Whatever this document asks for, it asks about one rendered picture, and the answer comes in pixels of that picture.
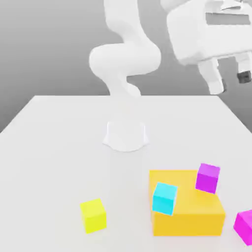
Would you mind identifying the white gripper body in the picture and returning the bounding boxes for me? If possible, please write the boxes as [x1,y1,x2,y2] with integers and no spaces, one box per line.
[166,0,252,67]

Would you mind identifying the small purple cube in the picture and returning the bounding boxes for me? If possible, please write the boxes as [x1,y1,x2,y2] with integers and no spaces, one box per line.
[195,162,221,195]

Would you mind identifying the small cyan cube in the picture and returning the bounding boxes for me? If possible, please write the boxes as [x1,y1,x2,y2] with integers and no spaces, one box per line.
[152,182,178,217]

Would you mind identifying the small magenta cube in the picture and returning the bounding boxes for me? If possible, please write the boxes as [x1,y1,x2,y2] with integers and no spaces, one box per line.
[233,209,252,247]

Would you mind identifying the small yellow cube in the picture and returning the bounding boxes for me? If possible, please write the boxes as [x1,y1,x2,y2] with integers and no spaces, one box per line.
[79,197,107,234]

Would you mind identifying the large orange box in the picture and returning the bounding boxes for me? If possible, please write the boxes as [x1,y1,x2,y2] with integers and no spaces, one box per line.
[149,169,226,237]

